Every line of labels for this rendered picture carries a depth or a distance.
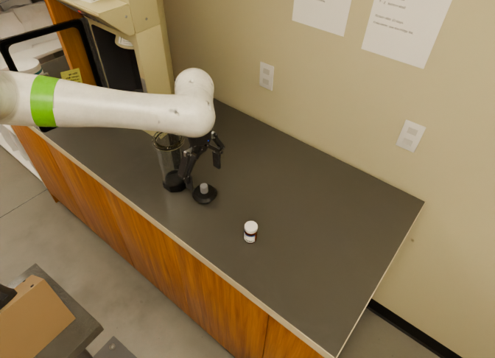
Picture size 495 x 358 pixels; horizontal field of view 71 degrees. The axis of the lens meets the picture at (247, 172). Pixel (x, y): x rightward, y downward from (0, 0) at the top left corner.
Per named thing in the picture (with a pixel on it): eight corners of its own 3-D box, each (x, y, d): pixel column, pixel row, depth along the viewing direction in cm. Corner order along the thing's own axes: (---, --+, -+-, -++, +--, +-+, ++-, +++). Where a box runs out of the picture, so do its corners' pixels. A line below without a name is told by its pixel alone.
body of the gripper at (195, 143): (199, 118, 111) (202, 140, 118) (180, 130, 107) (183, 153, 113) (216, 127, 108) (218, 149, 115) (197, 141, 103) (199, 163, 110)
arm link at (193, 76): (212, 60, 98) (172, 61, 97) (213, 83, 89) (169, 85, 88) (214, 102, 108) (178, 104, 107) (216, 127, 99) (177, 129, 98)
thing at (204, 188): (204, 184, 135) (203, 172, 130) (222, 196, 131) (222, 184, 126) (187, 198, 130) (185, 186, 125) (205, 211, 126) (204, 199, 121)
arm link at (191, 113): (64, 68, 82) (71, 108, 90) (49, 96, 74) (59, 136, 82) (216, 87, 90) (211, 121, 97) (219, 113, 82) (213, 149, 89)
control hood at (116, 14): (81, 9, 134) (72, -19, 126) (135, 34, 120) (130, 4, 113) (53, 19, 127) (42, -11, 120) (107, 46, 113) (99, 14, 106)
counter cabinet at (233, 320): (131, 152, 285) (100, 47, 222) (362, 309, 198) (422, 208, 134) (54, 201, 248) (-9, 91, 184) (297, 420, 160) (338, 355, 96)
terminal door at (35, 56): (108, 105, 162) (81, 18, 133) (42, 133, 147) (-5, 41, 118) (107, 104, 162) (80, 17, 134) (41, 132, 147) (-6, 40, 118)
